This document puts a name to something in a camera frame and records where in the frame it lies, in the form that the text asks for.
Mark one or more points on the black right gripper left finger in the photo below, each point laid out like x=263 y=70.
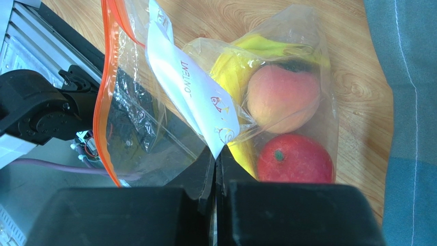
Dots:
x=179 y=213

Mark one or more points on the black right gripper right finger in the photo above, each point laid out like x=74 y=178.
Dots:
x=261 y=213

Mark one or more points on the red fake apple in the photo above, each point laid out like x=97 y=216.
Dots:
x=294 y=158

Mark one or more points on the clear orange zip top bag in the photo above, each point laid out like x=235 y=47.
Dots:
x=140 y=34

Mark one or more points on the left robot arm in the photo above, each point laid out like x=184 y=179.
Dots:
x=33 y=110

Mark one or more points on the orange pink fake peach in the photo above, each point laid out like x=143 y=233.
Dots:
x=281 y=101

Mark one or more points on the yellow fake banana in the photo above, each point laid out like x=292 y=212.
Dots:
x=235 y=66

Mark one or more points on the blue beige checkered pillow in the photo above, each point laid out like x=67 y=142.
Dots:
x=404 y=37

